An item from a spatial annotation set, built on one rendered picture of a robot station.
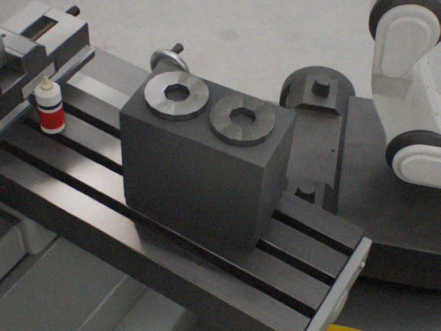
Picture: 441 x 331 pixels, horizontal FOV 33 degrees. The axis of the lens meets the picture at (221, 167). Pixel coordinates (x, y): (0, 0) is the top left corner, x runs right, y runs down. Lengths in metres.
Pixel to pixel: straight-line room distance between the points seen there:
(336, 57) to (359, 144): 1.18
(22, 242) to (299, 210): 0.48
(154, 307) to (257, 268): 0.85
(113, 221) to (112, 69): 0.62
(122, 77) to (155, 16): 1.41
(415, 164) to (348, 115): 0.31
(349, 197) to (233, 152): 0.74
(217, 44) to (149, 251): 1.91
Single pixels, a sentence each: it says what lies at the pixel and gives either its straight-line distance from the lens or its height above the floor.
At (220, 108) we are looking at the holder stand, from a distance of 1.02.
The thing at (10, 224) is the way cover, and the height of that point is 0.86.
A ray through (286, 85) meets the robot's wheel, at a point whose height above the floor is 0.55.
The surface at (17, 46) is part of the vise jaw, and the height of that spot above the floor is 1.04.
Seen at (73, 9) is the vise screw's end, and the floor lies 0.99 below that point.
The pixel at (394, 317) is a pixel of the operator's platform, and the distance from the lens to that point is 1.74.
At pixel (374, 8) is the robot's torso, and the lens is 1.41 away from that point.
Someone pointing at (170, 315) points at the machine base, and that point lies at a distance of 1.90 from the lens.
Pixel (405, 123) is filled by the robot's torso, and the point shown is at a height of 0.76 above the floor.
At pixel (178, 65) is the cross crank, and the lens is 1.79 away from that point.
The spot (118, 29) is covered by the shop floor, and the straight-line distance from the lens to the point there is 3.00.
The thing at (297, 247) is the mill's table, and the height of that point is 0.93.
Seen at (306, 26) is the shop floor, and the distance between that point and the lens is 3.08.
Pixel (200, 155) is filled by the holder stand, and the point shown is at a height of 1.10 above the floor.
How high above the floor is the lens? 1.83
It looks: 48 degrees down
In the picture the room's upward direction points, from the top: 5 degrees clockwise
